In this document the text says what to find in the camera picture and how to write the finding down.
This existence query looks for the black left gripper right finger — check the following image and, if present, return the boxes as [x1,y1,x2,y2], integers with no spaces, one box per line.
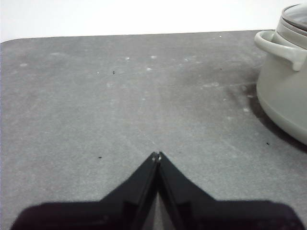
[157,151,306,230]

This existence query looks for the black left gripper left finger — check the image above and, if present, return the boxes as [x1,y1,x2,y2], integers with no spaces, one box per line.
[9,151,159,230]

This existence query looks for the glass lid with green knob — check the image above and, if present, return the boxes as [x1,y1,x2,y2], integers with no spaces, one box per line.
[280,3,307,37]

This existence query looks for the pale green electric pot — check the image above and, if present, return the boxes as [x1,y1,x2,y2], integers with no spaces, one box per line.
[254,14,307,146]

